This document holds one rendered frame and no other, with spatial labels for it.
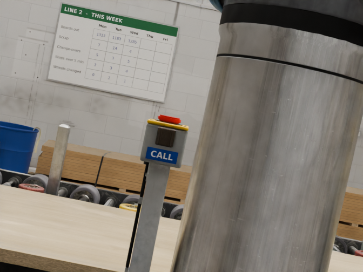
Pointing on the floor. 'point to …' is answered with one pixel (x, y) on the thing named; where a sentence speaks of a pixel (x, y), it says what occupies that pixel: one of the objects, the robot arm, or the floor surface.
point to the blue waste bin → (17, 146)
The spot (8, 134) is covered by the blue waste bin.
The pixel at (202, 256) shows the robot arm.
